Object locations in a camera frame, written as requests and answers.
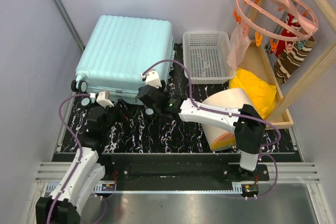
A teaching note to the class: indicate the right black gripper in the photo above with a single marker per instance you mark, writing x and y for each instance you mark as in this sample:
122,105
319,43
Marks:
164,89

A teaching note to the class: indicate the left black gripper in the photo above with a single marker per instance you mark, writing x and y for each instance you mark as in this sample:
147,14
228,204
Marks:
125,113

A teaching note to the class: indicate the light blue hard-shell suitcase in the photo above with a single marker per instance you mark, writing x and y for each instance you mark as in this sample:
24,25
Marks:
119,50

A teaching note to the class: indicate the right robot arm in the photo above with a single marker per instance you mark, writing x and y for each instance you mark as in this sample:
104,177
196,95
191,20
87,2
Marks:
224,116

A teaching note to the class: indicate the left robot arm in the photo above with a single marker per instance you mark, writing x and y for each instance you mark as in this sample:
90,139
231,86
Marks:
65,203

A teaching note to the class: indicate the black marble pattern mat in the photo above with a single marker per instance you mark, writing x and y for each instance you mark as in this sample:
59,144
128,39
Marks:
146,135

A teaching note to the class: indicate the white perforated plastic basket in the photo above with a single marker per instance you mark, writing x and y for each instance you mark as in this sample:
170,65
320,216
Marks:
205,56

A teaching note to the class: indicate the translucent pink plastic bag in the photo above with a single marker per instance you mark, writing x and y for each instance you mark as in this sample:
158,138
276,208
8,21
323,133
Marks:
239,43

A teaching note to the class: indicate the yellow cloth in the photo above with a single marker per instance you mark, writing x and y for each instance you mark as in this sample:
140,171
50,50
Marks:
261,94

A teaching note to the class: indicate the brown striped cloth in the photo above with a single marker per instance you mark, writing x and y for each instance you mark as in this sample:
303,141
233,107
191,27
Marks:
289,62

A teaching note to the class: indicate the pink round clip hanger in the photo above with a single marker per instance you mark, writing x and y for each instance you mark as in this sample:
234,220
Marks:
284,22

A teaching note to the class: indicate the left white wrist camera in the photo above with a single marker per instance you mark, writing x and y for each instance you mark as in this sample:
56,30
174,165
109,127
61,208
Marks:
102,98

